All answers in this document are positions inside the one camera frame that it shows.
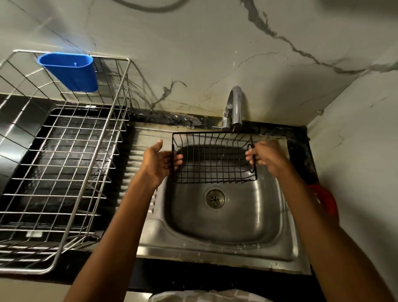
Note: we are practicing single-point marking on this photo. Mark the person's left hand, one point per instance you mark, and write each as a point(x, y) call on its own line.
point(157, 165)

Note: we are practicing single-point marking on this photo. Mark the person's right hand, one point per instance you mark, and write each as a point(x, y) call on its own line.
point(270, 155)

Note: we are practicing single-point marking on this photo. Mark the black wire basket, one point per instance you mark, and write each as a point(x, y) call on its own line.
point(214, 177)

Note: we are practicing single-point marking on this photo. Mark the person's right forearm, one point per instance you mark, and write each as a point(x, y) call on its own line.
point(332, 239)

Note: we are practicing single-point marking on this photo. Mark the person's left forearm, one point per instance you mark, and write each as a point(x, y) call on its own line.
point(108, 245)

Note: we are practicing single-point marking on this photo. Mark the person's patterned clothing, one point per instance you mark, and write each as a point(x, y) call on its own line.
point(211, 296)

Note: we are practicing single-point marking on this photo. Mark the chrome sink faucet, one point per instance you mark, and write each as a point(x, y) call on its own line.
point(238, 107)

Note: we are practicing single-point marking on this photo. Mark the round sink drain strainer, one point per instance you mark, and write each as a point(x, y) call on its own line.
point(215, 198)

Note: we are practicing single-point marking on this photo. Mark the red and green bowl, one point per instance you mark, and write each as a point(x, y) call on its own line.
point(326, 200)

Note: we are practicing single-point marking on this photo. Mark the stainless steel sink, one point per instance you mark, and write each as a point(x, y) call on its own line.
point(224, 224)

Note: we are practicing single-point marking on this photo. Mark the dark steel drip tray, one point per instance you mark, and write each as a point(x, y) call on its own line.
point(62, 168)

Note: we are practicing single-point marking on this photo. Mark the blue plastic cutlery holder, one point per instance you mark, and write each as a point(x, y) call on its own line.
point(73, 73)

